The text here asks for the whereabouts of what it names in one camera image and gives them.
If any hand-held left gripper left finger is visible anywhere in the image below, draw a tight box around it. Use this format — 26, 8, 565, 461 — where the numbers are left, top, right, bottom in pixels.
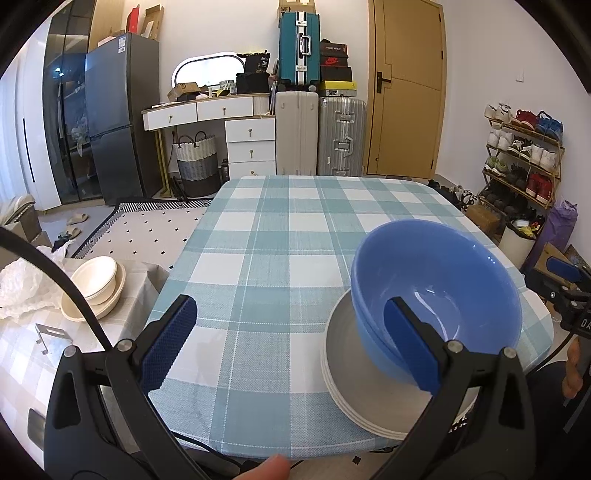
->
44, 294, 206, 480

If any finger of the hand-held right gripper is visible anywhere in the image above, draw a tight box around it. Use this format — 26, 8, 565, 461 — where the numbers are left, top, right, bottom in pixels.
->
524, 268, 571, 302
547, 257, 583, 281

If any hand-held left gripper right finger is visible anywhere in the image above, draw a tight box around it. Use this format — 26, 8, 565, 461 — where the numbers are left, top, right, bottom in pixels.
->
369, 296, 539, 480

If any stacked cream bowls and plate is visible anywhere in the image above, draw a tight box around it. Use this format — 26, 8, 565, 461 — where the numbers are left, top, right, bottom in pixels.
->
61, 263, 126, 320

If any person's right hand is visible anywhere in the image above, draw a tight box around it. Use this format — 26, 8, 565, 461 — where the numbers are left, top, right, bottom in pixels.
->
564, 340, 583, 400

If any person's left hand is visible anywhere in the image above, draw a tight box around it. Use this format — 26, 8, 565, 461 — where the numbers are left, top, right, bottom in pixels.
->
231, 455, 291, 480

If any brown printed box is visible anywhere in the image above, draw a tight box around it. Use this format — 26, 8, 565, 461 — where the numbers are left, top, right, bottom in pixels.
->
531, 242, 578, 269

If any white trash bin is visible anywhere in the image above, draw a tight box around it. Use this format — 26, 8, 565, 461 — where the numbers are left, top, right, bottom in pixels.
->
499, 219, 539, 271

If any purple bag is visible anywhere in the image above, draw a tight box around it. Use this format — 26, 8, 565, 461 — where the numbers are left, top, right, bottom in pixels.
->
522, 199, 579, 273

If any brown cardboard box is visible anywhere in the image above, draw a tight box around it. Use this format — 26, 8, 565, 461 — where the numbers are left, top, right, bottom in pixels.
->
466, 204, 504, 238

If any small cream bowl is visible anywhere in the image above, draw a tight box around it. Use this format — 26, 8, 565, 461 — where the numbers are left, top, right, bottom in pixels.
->
71, 256, 118, 305

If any black and white patterned rug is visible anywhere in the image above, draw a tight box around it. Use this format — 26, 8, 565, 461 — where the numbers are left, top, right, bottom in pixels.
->
69, 200, 215, 262

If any shoe rack with shoes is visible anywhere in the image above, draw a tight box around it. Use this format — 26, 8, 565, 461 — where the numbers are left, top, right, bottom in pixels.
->
482, 104, 564, 217

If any person's dark clothing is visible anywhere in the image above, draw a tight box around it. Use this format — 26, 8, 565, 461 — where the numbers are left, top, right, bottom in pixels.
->
526, 360, 591, 480

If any pile of scattered shoes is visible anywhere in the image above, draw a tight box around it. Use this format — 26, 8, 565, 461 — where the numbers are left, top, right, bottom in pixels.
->
427, 180, 481, 211

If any pale checked side cloth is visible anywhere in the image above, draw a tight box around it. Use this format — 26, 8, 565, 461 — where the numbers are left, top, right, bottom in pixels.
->
0, 258, 169, 462

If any crumpled clear plastic wrap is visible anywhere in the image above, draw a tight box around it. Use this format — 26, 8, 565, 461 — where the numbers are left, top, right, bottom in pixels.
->
0, 258, 75, 320

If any teal checked tablecloth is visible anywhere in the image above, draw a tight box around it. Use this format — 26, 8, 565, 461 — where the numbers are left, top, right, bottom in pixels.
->
147, 174, 555, 462

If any beige cardboard box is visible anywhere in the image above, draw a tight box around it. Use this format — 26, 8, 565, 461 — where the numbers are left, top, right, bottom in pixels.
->
18, 210, 51, 248

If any woven laundry basket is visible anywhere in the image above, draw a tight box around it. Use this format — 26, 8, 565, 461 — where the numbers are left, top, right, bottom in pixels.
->
172, 131, 220, 197

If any white vanity desk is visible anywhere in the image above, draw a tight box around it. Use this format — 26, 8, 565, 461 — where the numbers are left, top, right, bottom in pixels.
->
141, 93, 277, 179

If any silver suitcase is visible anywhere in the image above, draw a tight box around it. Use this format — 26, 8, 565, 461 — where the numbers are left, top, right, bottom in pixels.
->
318, 96, 368, 177

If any yellow wooden door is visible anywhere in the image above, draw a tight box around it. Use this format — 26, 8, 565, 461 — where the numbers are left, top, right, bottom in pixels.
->
365, 0, 448, 181

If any dark grey refrigerator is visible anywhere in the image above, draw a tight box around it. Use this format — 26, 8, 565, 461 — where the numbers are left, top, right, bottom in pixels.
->
85, 32, 160, 206

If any cream suitcase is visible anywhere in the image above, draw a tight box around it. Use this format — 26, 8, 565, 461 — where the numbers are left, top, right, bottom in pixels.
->
276, 91, 320, 176

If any white wardrobe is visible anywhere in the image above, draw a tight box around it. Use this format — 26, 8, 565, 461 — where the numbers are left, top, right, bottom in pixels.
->
14, 37, 63, 210

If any open cardboard box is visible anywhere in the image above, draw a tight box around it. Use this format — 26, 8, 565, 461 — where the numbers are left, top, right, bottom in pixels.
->
167, 82, 208, 102

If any dark glass cabinet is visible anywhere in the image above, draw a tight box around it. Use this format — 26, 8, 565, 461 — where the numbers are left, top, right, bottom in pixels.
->
44, 0, 100, 204

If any yellow and black box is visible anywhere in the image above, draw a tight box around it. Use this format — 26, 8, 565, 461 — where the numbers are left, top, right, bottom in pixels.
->
320, 80, 358, 97

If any oval mirror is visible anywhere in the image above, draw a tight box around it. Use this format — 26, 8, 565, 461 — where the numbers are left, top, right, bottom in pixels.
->
173, 53, 245, 92

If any black paper bag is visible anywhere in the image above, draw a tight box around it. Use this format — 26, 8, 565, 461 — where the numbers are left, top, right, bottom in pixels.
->
245, 52, 271, 75

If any teal suitcase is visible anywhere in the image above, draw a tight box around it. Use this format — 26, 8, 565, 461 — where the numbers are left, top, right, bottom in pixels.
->
278, 11, 321, 93

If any flat cardboard packaging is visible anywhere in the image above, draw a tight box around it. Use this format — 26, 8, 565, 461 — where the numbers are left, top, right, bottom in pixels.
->
143, 4, 162, 40

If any tall cardboard sheet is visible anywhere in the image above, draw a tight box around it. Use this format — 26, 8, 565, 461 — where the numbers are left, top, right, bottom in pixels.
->
88, 0, 125, 47

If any taped cardboard box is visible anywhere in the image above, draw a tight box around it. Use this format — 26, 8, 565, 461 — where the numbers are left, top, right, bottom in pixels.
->
277, 0, 317, 19

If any thin black cable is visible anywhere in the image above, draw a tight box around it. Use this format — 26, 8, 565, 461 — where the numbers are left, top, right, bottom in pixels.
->
525, 331, 574, 372
171, 429, 264, 472

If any metal bracket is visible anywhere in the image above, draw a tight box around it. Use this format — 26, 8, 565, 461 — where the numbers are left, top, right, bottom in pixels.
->
34, 323, 75, 356

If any thick black cable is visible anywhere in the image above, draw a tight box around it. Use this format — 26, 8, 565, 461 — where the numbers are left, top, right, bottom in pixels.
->
0, 226, 114, 350

